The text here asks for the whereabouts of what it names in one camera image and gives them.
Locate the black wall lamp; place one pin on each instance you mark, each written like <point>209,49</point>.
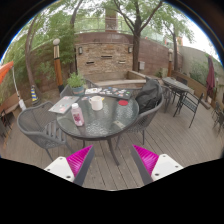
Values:
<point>80,50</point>
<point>130,49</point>

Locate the green plant in teal pot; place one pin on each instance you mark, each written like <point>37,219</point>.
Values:
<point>76,81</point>

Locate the tree with dark trunk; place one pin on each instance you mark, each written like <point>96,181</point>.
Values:
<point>136,50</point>

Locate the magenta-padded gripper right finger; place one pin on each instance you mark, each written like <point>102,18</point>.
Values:
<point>165,165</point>

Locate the wooden lamp post white globe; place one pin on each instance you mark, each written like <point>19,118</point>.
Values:
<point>170,65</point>
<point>58,70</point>

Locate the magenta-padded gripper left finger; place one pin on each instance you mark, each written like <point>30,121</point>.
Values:
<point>60,166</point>

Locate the white mug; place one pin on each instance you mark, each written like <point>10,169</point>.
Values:
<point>96,103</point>

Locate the white sticker sheet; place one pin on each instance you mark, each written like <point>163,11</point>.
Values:
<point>92,90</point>

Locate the striped blue yellow post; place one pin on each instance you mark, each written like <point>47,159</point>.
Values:
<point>34,95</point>

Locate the black metal chair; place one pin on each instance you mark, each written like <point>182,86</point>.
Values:
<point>190,104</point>

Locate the grey wall box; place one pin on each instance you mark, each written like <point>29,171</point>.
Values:
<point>142,65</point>

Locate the closed maroon umbrella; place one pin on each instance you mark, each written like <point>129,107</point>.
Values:
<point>210,76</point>

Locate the round dark patio table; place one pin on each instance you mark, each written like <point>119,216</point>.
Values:
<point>175,84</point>

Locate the pink drink bottle white cap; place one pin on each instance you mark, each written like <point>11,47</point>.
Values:
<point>77,117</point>

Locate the silver laptop with stickers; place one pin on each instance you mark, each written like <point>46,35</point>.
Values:
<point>63,104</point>

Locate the black jacket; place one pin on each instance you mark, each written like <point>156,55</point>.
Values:
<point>148,96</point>

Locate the tree with slender trunk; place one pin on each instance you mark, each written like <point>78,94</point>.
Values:
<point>28,63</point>

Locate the orange patio umbrella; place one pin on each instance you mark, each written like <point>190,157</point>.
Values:
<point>5,70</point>

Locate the flat round red coaster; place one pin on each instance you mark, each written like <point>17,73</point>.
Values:
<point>123,102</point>

